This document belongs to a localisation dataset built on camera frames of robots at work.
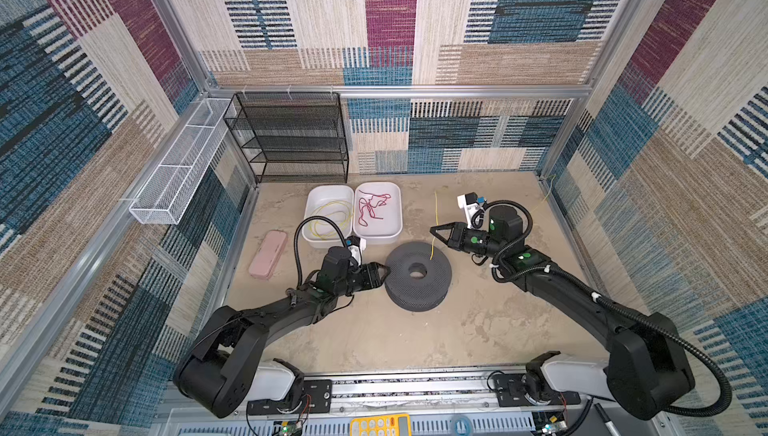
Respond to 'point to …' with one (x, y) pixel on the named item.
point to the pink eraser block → (268, 254)
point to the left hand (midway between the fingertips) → (387, 267)
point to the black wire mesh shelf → (293, 137)
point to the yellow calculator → (388, 425)
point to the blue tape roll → (462, 425)
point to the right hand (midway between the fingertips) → (431, 234)
